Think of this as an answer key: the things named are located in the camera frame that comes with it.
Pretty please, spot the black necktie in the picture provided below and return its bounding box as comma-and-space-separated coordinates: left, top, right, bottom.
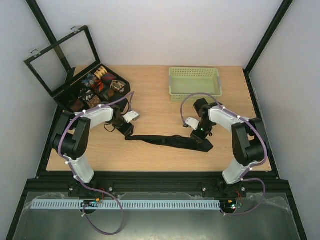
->
125, 135, 214, 153

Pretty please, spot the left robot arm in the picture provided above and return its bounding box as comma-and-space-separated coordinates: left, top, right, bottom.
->
50, 103, 140, 184

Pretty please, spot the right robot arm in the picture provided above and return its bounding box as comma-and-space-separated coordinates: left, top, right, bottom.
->
185, 98, 268, 196

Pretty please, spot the olive brown rolled tie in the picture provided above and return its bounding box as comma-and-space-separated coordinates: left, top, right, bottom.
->
99, 88, 115, 101

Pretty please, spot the brown dotted rolled tie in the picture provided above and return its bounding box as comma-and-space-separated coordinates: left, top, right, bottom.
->
87, 95, 102, 109

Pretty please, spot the brown beige rolled tie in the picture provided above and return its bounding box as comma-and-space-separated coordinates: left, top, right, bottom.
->
110, 79, 126, 93

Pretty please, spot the black tie storage box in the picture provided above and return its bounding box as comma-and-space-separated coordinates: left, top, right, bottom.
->
54, 64, 131, 113

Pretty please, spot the orange striped rolled tie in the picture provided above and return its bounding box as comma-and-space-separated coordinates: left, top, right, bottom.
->
91, 79, 106, 94

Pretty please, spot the dark red rolled tie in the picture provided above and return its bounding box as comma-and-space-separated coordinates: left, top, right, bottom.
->
101, 73, 117, 86

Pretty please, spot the black white rolled tie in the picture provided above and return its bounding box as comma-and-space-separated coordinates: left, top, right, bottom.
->
78, 88, 96, 103

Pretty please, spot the rust brown rolled tie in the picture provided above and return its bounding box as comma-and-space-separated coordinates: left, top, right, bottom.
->
67, 98, 85, 112

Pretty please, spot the green plastic basket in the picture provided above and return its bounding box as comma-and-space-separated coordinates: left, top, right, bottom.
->
169, 67, 223, 102

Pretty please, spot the blue patterned rolled tie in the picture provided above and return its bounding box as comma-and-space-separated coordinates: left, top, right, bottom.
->
81, 73, 101, 88

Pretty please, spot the tan patterned rolled tie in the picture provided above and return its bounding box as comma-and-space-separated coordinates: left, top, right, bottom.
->
94, 66, 108, 79

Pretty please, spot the glass box lid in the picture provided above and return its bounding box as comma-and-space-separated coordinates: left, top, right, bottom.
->
24, 25, 101, 98

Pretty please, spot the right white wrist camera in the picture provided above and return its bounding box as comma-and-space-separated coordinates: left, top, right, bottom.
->
183, 117, 200, 130

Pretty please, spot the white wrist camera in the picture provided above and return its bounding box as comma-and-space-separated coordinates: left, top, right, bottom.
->
123, 110, 140, 123
183, 117, 200, 130

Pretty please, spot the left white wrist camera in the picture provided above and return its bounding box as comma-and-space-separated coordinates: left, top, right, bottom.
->
123, 110, 140, 123

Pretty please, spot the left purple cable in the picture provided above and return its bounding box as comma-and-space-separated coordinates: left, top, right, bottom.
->
57, 91, 136, 235

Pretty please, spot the white slotted cable duct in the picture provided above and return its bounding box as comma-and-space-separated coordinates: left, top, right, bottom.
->
30, 199, 221, 211

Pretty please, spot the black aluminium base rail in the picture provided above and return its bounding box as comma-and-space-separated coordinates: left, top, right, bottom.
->
22, 171, 293, 199

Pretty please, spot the left black frame post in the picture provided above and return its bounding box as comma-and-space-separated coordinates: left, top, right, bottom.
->
26, 0, 72, 73

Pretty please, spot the black frame post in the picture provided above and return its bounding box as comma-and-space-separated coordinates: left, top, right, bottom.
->
242, 0, 294, 72
26, 0, 72, 73

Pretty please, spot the right black frame post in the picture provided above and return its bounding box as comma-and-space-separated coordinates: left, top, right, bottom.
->
242, 0, 294, 72

